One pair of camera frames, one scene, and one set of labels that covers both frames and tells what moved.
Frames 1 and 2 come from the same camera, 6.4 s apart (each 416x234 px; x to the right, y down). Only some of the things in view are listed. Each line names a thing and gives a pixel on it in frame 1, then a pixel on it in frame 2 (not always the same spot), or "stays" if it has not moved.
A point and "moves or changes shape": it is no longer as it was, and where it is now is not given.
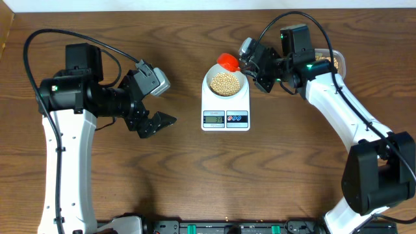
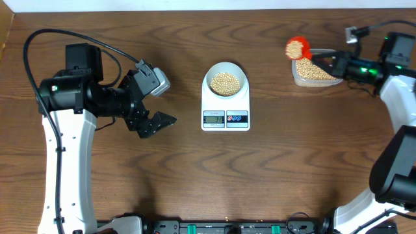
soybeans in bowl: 224,84 stays
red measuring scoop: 229,62 moves or changes shape
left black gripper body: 134,117 stays
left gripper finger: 157,121 stays
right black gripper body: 273,71 -> 346,65
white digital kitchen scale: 219,114 stays
